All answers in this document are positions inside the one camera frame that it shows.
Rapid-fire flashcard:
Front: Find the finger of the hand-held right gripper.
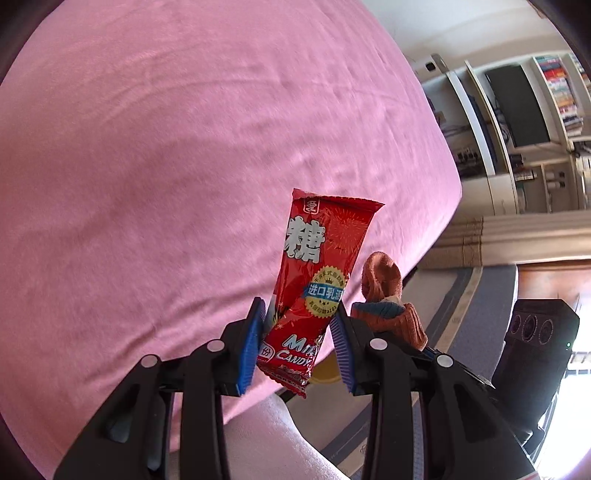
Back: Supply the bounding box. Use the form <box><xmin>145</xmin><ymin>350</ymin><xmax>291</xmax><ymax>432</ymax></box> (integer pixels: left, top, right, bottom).
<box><xmin>422</xmin><ymin>348</ymin><xmax>496</xmax><ymax>389</ymax></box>

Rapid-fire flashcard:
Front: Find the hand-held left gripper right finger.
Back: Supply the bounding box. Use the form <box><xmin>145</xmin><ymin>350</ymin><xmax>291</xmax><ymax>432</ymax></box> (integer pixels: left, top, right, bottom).
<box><xmin>330</xmin><ymin>310</ymin><xmax>536</xmax><ymax>480</ymax></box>

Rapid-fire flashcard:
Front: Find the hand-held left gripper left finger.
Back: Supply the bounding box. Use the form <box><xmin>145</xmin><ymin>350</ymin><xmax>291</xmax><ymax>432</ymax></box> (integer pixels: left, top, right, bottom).
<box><xmin>53</xmin><ymin>296</ymin><xmax>269</xmax><ymax>480</ymax></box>

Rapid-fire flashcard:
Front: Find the yellow plastic bin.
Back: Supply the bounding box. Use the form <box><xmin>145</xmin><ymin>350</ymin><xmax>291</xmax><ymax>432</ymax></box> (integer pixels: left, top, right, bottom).
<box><xmin>309</xmin><ymin>357</ymin><xmax>345</xmax><ymax>387</ymax></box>

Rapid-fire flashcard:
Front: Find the orange knitted sock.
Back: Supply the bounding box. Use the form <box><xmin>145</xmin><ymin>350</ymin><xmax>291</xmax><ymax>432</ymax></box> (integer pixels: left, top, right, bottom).
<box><xmin>351</xmin><ymin>251</ymin><xmax>429</xmax><ymax>352</ymax></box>

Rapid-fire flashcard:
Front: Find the red candy wrapper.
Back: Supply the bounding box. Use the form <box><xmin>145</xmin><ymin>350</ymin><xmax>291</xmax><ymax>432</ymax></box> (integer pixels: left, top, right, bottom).
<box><xmin>256</xmin><ymin>187</ymin><xmax>385</xmax><ymax>400</ymax></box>

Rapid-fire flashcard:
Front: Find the grey patterned rug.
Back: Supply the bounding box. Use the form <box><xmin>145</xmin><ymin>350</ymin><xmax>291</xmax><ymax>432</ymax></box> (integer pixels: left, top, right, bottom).
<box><xmin>307</xmin><ymin>264</ymin><xmax>519</xmax><ymax>480</ymax></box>

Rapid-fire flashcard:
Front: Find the brown wooden door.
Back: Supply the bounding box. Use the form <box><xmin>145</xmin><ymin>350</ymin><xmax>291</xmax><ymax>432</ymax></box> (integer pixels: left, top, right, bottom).
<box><xmin>516</xmin><ymin>259</ymin><xmax>591</xmax><ymax>306</ymax></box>

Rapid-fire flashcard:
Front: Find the pink blanket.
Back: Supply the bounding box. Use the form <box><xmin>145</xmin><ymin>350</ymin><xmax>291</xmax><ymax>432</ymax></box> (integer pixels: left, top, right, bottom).
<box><xmin>0</xmin><ymin>0</ymin><xmax>463</xmax><ymax>468</ymax></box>

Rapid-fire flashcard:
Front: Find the white shelf unit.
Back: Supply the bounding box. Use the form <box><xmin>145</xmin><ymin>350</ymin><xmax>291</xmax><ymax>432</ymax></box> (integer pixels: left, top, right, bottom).
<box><xmin>416</xmin><ymin>52</ymin><xmax>591</xmax><ymax>217</ymax></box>

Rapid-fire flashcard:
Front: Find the black monitor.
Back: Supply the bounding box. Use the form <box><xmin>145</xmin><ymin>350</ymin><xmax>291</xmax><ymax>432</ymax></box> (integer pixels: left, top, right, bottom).
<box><xmin>485</xmin><ymin>65</ymin><xmax>553</xmax><ymax>149</ymax></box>

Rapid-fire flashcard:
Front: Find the row of books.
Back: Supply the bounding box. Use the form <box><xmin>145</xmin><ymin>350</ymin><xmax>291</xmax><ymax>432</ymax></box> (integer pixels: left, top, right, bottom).
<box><xmin>536</xmin><ymin>54</ymin><xmax>584</xmax><ymax>129</ymax></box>

